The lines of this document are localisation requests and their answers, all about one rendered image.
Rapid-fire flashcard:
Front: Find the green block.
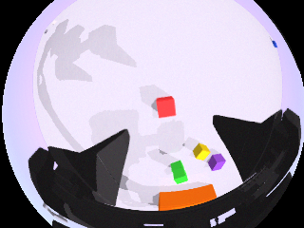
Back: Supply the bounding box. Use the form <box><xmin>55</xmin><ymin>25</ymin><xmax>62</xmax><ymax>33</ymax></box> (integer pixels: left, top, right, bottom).
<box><xmin>171</xmin><ymin>160</ymin><xmax>183</xmax><ymax>171</ymax></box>
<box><xmin>172</xmin><ymin>168</ymin><xmax>189</xmax><ymax>183</ymax></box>

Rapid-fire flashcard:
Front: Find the purple block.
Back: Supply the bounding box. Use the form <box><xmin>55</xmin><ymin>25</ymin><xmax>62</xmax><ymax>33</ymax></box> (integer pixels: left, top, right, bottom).
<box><xmin>208</xmin><ymin>153</ymin><xmax>225</xmax><ymax>171</ymax></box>

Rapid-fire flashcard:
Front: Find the yellow block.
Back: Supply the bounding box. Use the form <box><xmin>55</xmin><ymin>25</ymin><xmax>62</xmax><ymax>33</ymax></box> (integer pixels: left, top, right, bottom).
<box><xmin>193</xmin><ymin>143</ymin><xmax>210</xmax><ymax>161</ymax></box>

